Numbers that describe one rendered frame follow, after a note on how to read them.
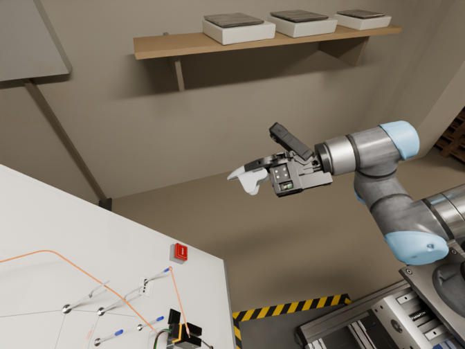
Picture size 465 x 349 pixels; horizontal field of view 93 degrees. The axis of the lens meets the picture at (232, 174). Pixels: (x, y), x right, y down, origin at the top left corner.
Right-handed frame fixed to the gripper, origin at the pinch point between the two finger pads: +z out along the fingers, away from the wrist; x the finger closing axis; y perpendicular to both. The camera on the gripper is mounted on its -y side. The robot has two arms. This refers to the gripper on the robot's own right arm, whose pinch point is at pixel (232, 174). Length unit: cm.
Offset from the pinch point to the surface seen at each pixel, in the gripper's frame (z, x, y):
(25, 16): 99, 14, -119
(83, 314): 36.8, -6.3, 23.2
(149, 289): 33.2, 11.1, 23.4
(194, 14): 21, 66, -136
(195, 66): 35, 91, -119
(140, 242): 36.4, 12.9, 9.9
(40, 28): 97, 21, -117
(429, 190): -156, 249, 8
